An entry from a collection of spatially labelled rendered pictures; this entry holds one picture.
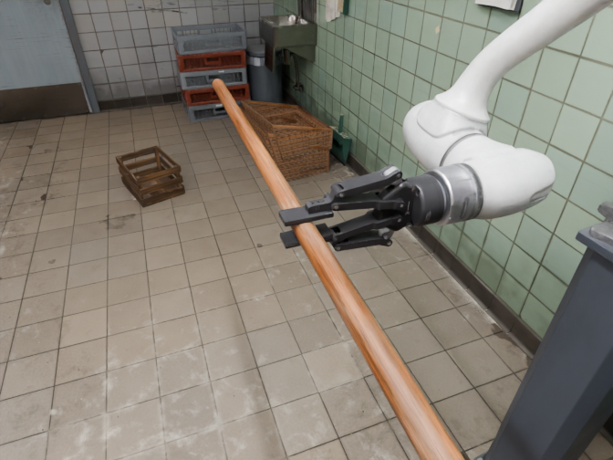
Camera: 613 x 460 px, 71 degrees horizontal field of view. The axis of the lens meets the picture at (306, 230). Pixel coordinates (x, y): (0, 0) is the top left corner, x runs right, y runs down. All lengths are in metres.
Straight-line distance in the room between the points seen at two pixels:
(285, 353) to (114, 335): 0.79
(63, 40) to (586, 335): 4.41
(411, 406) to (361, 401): 1.44
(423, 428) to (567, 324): 0.85
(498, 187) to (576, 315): 0.55
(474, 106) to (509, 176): 0.15
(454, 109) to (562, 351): 0.71
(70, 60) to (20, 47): 0.38
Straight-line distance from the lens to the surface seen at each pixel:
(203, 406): 1.86
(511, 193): 0.70
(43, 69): 4.77
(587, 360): 1.22
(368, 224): 0.63
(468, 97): 0.80
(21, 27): 4.71
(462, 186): 0.66
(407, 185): 0.63
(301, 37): 3.69
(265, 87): 4.36
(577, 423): 1.37
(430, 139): 0.79
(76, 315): 2.37
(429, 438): 0.39
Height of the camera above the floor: 1.54
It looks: 36 degrees down
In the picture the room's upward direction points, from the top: straight up
